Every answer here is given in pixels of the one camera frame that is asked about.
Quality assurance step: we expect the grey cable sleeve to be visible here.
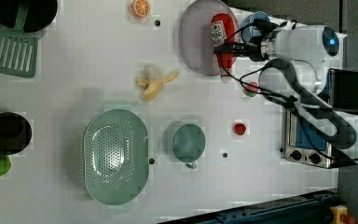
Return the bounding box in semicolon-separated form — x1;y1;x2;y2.
258;58;358;150

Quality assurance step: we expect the green oval colander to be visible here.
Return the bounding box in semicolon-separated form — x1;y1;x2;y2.
83;103;149;206

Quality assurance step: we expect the blue metal rail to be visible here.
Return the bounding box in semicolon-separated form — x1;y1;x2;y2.
159;190;340;224

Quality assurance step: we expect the green mug with handle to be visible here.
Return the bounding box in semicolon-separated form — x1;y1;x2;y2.
163;122;206;170

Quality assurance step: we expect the red plush strawberry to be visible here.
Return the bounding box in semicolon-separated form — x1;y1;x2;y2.
234;123;247;135

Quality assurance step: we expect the pink plush peach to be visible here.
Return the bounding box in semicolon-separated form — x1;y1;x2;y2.
244;81;258;97

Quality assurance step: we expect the green slotted spatula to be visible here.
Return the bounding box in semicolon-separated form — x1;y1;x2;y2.
0;0;38;78

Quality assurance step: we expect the black cable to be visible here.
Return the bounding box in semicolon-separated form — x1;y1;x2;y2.
223;19;358;162

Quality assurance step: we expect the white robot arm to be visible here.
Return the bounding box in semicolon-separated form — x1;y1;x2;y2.
213;25;358;164

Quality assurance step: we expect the black pan top left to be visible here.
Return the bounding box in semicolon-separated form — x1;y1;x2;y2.
0;0;58;33

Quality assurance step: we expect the yellow red clamp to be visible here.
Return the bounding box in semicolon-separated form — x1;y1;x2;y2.
330;205;356;224

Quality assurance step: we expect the plush peeled banana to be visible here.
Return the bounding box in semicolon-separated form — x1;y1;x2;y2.
136;65;179;102

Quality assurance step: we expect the silver toaster oven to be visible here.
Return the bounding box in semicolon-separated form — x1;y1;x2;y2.
283;69;358;169

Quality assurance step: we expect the plush orange slice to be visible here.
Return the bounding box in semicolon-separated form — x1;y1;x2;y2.
131;0;150;18

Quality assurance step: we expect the red plush ketchup bottle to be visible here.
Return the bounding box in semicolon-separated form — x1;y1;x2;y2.
211;13;235;83

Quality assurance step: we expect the grey round plate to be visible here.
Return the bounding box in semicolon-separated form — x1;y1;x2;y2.
178;0;238;76

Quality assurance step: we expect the black round pot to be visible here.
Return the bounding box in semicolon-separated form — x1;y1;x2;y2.
0;112;33;155

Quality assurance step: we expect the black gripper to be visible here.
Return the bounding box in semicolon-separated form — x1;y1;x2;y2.
213;43;264;62

